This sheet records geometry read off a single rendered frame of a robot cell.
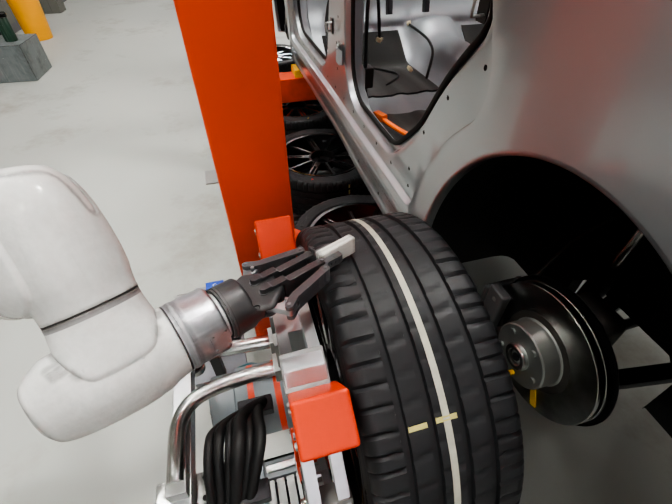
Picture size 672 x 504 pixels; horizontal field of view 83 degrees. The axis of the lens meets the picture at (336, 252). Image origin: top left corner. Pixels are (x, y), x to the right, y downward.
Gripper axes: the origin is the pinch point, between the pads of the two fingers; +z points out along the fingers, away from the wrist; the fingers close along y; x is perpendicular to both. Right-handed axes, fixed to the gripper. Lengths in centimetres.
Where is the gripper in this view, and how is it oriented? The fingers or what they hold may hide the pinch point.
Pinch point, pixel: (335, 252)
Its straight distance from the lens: 60.4
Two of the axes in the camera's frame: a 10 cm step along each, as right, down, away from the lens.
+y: 6.5, 4.4, -6.2
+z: 7.6, -4.1, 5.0
